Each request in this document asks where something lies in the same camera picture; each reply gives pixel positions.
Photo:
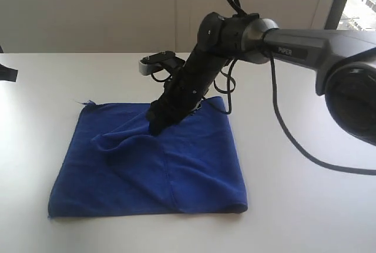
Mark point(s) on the blue towel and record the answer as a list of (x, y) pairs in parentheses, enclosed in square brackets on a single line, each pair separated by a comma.
[(115, 167)]

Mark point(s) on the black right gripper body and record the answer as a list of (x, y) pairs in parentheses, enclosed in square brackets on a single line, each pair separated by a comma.
[(191, 82)]

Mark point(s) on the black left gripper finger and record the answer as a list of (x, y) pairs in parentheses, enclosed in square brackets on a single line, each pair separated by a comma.
[(8, 74)]

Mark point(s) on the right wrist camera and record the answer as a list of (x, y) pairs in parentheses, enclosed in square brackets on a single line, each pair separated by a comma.
[(166, 60)]

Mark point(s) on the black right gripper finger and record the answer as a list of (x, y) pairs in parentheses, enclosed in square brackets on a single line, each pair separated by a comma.
[(175, 115), (160, 116)]

